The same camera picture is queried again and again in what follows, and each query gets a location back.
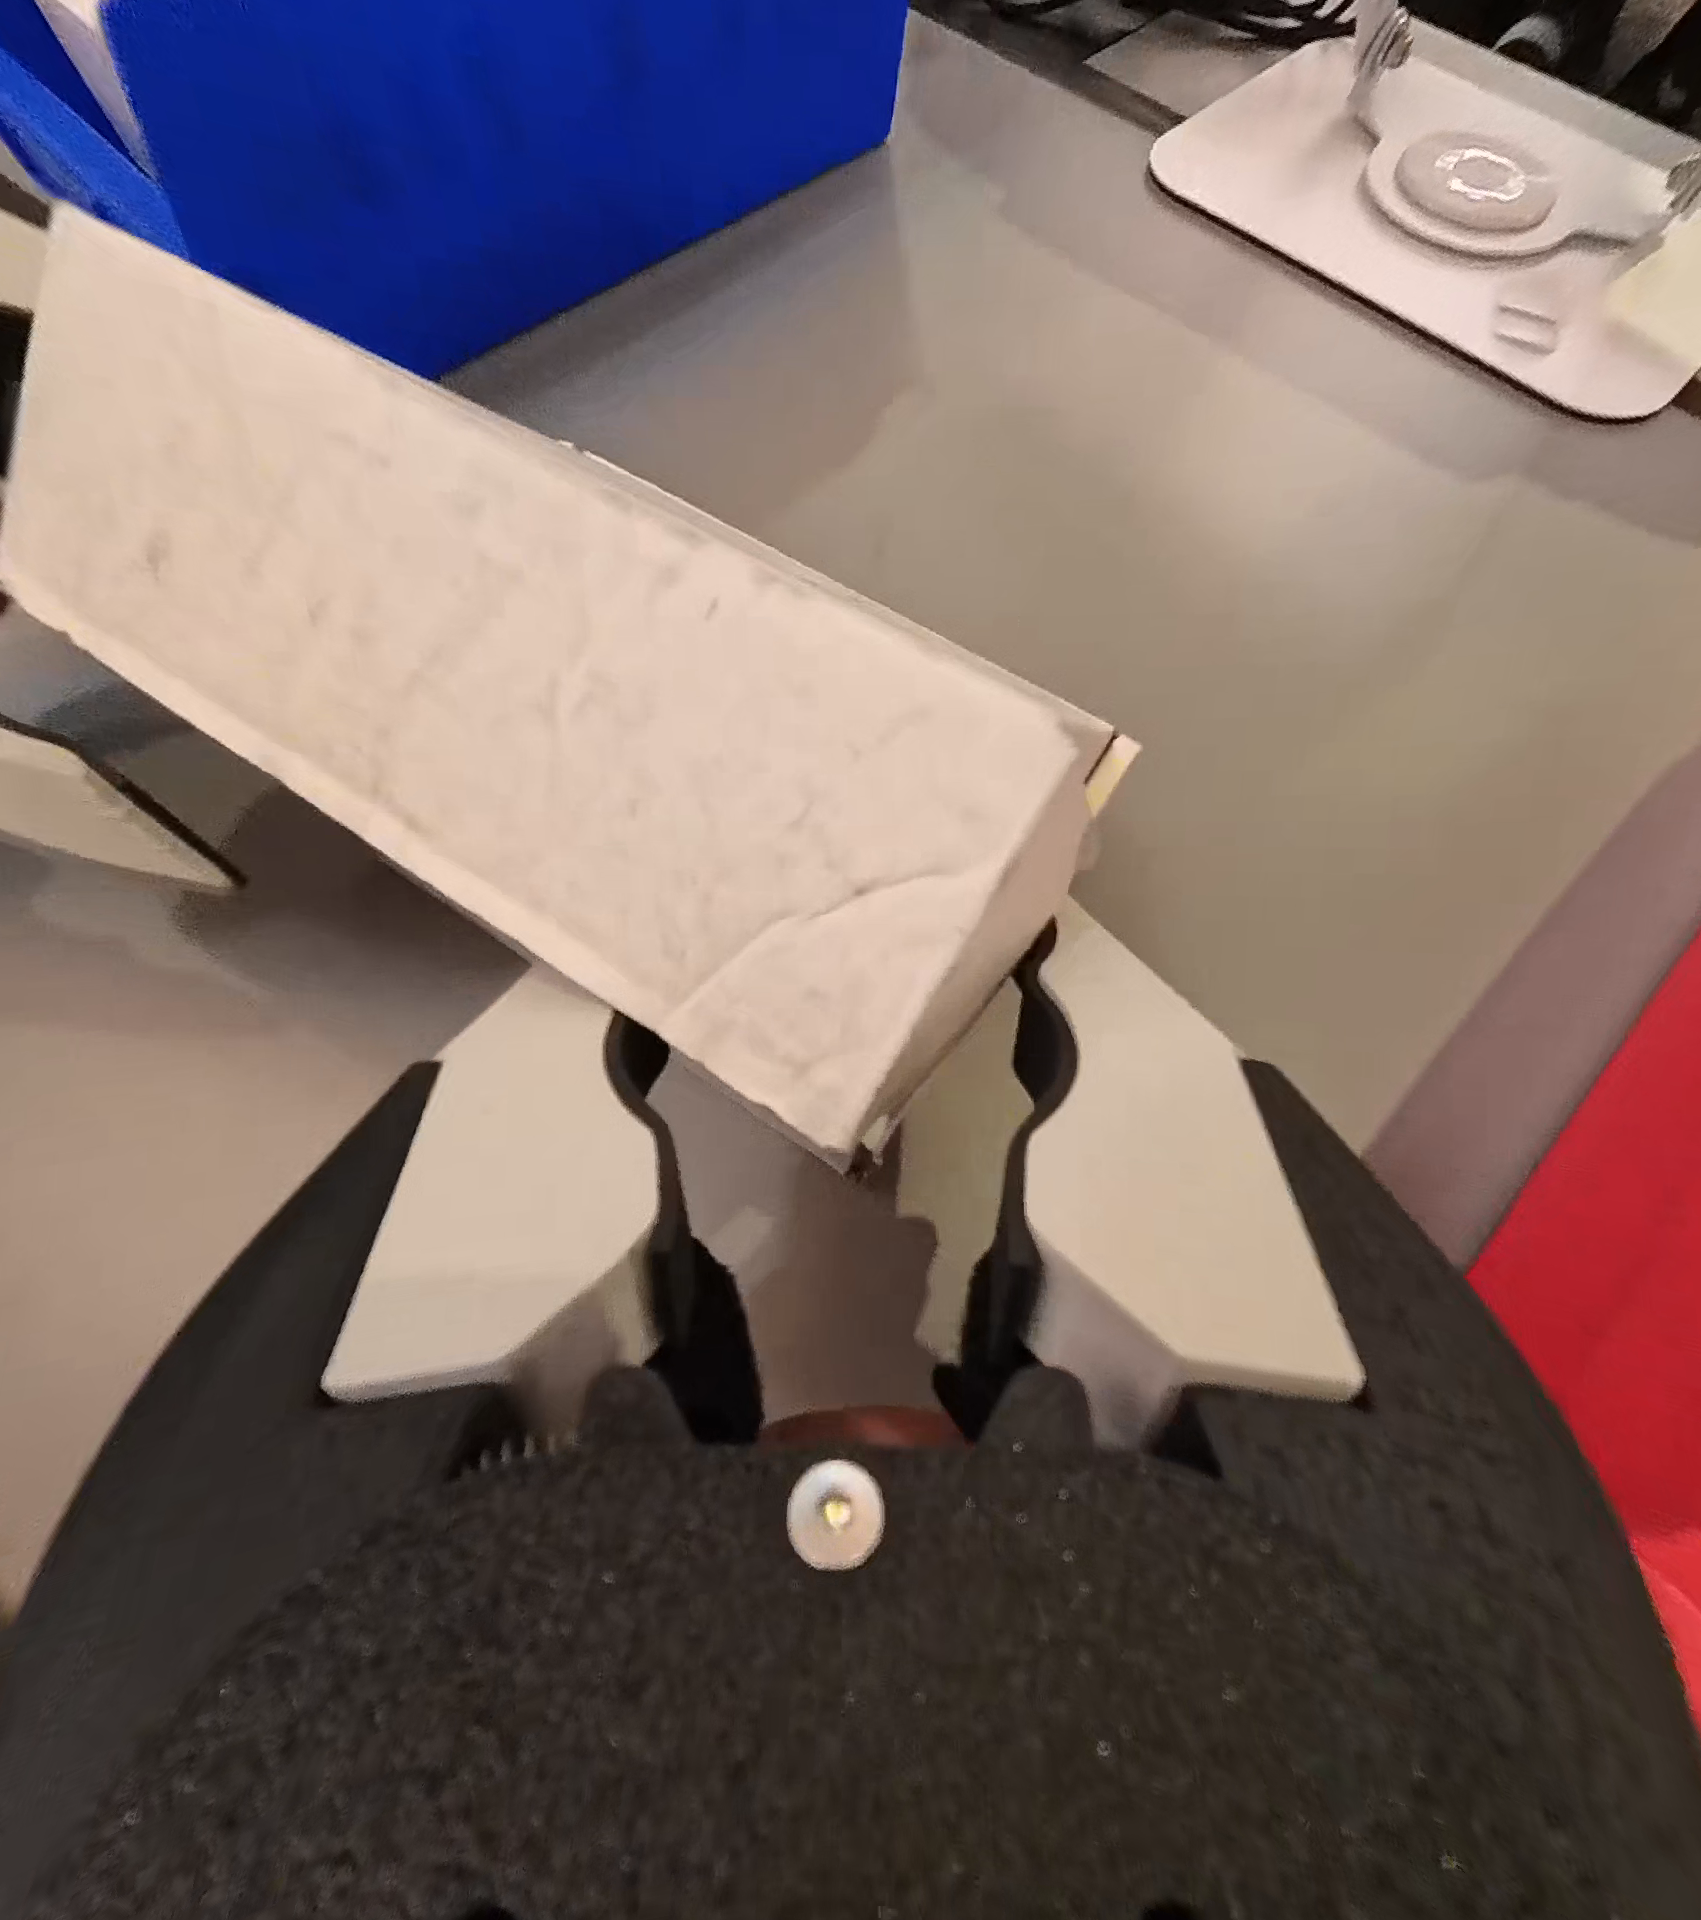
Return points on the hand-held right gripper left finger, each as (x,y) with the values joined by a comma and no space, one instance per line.
(491,1215)

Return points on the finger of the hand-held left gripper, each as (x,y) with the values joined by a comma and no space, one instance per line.
(11,811)

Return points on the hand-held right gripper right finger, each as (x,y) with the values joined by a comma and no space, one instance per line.
(1180,1215)

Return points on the red plastic bin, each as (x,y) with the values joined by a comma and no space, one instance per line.
(1689,1275)

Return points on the blue plastic bin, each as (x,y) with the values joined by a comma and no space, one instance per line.
(491,151)

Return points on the white lamp stand base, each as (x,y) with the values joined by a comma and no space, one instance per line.
(1285,194)

